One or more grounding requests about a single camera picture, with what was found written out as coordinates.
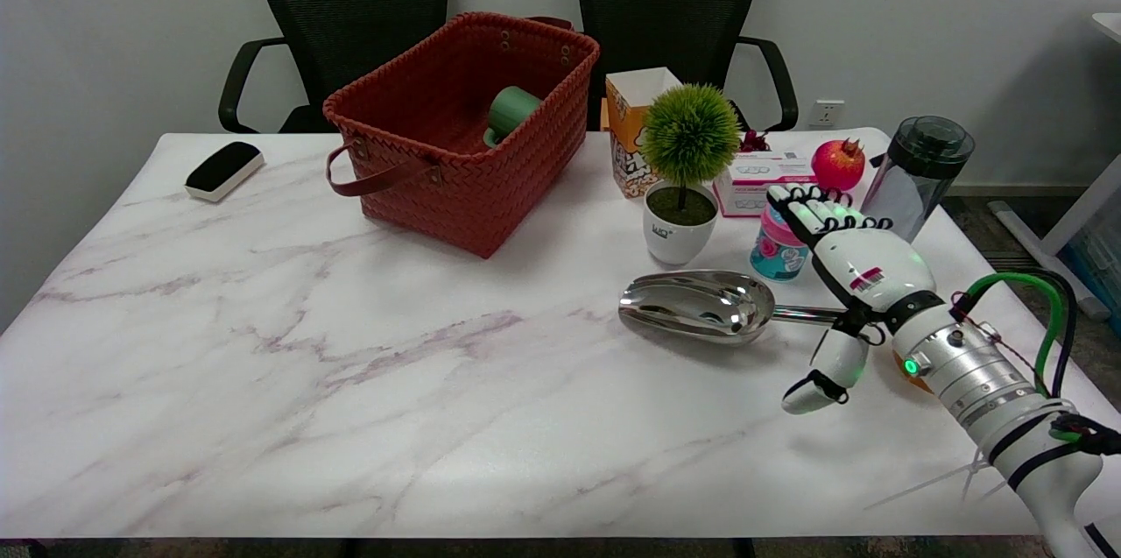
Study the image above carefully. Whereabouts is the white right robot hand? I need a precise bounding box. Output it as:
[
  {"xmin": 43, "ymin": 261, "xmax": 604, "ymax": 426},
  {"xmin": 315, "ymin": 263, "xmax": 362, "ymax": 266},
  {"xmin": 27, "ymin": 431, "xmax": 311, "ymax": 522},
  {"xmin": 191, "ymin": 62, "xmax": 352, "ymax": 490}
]
[{"xmin": 766, "ymin": 184, "xmax": 945, "ymax": 414}]

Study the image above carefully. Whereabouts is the stainless steel scoop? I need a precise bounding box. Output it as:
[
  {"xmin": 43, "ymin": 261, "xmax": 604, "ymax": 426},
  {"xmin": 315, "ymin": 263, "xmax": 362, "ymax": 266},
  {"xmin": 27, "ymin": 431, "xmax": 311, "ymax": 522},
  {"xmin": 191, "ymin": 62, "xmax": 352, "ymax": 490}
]
[{"xmin": 619, "ymin": 270, "xmax": 855, "ymax": 347}]

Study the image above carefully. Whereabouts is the pink teal kids cup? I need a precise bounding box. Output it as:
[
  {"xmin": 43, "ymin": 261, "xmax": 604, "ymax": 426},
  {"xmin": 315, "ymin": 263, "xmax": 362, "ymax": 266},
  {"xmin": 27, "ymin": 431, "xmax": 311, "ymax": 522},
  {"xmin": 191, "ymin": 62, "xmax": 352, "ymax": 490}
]
[{"xmin": 751, "ymin": 201, "xmax": 814, "ymax": 282}]

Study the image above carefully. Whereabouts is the red pomegranate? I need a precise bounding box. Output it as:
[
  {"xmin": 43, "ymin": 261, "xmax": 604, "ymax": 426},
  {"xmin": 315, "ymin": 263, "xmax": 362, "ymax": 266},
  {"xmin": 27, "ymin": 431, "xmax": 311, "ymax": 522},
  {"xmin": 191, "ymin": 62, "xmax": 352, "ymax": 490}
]
[{"xmin": 811, "ymin": 138, "xmax": 867, "ymax": 194}]

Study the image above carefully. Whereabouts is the grey transparent water bottle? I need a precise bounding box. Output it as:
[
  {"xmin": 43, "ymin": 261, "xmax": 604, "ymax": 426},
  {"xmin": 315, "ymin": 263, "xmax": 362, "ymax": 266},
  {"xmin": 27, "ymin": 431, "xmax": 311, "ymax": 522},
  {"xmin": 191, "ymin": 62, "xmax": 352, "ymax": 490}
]
[{"xmin": 861, "ymin": 116, "xmax": 976, "ymax": 245}]

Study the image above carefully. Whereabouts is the orange tape roll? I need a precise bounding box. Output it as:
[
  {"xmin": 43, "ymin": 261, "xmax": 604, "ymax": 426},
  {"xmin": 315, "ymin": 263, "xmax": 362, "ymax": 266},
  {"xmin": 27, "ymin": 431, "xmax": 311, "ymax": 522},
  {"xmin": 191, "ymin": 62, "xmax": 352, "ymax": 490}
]
[{"xmin": 893, "ymin": 350, "xmax": 934, "ymax": 394}]

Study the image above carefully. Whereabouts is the white pink carton box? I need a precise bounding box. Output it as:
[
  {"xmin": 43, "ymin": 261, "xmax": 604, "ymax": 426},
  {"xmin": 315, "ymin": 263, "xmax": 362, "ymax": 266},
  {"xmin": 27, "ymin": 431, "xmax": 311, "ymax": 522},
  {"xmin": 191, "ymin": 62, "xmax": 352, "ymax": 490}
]
[{"xmin": 714, "ymin": 151, "xmax": 818, "ymax": 217}]

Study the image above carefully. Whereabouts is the white side desk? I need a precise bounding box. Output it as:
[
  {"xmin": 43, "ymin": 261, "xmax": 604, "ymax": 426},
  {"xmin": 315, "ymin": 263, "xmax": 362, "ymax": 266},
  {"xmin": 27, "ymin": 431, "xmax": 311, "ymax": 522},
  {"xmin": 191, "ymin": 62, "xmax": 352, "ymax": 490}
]
[{"xmin": 990, "ymin": 12, "xmax": 1121, "ymax": 320}]

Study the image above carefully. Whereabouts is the green ball plant white pot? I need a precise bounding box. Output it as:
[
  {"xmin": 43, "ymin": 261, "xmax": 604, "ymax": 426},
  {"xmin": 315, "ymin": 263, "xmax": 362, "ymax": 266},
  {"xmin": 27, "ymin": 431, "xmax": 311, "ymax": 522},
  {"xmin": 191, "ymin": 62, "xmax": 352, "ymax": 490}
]
[{"xmin": 642, "ymin": 83, "xmax": 744, "ymax": 268}]

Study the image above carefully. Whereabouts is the blue storage bin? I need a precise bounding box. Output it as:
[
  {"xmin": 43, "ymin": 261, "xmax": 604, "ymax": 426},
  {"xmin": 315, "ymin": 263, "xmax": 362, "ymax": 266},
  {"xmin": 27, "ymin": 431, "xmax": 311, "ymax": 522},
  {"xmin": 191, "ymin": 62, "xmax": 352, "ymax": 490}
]
[{"xmin": 1064, "ymin": 208, "xmax": 1121, "ymax": 331}]

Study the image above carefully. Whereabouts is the orange white popcorn box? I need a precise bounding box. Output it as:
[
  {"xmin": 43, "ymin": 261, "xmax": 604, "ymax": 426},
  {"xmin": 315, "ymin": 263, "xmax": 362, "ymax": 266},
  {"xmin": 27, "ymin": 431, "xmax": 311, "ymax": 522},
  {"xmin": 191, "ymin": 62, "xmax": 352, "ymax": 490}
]
[{"xmin": 605, "ymin": 67, "xmax": 684, "ymax": 198}]

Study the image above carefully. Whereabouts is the green mug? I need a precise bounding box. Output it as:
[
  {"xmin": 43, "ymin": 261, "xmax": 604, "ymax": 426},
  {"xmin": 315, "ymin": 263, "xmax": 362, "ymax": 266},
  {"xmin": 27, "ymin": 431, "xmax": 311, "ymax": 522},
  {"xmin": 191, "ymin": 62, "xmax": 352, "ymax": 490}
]
[{"xmin": 483, "ymin": 86, "xmax": 544, "ymax": 148}]

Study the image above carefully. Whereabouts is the red woven basket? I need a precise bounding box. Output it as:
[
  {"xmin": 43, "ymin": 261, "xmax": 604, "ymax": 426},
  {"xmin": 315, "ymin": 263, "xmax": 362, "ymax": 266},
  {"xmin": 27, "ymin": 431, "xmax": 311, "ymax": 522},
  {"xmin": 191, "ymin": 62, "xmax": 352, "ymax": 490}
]
[{"xmin": 322, "ymin": 11, "xmax": 602, "ymax": 259}]

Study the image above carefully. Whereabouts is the black white board eraser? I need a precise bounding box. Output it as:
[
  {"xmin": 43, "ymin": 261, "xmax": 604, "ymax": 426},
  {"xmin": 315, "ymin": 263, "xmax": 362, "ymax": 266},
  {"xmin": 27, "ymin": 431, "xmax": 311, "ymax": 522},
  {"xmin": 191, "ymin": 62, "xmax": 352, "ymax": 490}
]
[{"xmin": 185, "ymin": 141, "xmax": 265, "ymax": 203}]

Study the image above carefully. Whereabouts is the green robot cable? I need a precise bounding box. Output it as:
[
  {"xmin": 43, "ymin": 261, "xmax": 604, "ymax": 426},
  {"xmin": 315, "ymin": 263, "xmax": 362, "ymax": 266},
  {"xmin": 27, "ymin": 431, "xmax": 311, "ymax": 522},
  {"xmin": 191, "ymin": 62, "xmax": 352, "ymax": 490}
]
[{"xmin": 966, "ymin": 272, "xmax": 1087, "ymax": 445}]

